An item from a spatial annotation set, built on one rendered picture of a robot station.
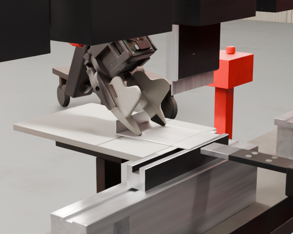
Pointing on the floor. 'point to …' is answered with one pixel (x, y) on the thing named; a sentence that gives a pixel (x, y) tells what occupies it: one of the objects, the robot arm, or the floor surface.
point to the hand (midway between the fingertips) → (145, 126)
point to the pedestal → (229, 85)
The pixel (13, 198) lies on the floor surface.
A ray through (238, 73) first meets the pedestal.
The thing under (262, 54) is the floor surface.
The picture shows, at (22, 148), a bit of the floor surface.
